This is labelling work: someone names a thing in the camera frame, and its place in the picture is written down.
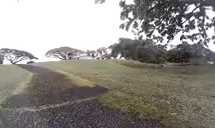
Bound wide umbrella-shaped tree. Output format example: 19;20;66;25
0;47;39;65
44;46;88;61

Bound dense clump of trees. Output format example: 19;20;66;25
166;41;215;66
109;37;168;65

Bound overhanging leafy tree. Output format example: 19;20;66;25
94;0;215;48

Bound dark asphalt path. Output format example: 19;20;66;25
0;63;169;128

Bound small leafy trees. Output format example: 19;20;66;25
86;46;112;61

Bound grass lawn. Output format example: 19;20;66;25
32;59;215;128
0;63;34;108

